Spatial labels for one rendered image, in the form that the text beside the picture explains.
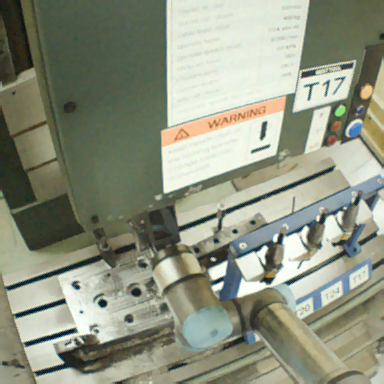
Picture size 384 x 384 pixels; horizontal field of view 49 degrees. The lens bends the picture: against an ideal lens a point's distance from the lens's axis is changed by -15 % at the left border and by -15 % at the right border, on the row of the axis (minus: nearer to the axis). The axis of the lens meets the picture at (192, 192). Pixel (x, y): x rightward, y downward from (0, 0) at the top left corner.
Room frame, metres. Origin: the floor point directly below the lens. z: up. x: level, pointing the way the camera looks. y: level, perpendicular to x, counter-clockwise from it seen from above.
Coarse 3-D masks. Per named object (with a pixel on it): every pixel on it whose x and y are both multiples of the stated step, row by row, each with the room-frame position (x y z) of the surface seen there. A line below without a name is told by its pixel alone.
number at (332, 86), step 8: (344, 72) 0.45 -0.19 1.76; (320, 80) 0.43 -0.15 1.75; (328, 80) 0.44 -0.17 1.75; (336, 80) 0.45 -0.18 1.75; (344, 80) 0.45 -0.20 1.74; (320, 88) 0.43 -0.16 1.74; (328, 88) 0.44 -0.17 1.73; (336, 88) 0.45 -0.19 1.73; (344, 88) 0.45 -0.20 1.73; (320, 96) 0.44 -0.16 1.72; (328, 96) 0.44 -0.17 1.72; (336, 96) 0.45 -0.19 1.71
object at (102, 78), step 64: (64, 0) 0.31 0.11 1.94; (128, 0) 0.33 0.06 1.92; (320, 0) 0.42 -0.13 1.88; (64, 64) 0.30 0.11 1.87; (128, 64) 0.33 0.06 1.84; (320, 64) 0.43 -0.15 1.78; (64, 128) 0.30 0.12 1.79; (128, 128) 0.33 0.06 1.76; (128, 192) 0.32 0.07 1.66; (192, 192) 0.36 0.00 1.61
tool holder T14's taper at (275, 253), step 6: (276, 240) 0.48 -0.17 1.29; (270, 246) 0.48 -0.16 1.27; (276, 246) 0.47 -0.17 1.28; (282, 246) 0.47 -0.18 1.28; (270, 252) 0.48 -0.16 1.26; (276, 252) 0.47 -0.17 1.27; (282, 252) 0.47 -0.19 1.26; (270, 258) 0.47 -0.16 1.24; (276, 258) 0.47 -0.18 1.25; (282, 258) 0.47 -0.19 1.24
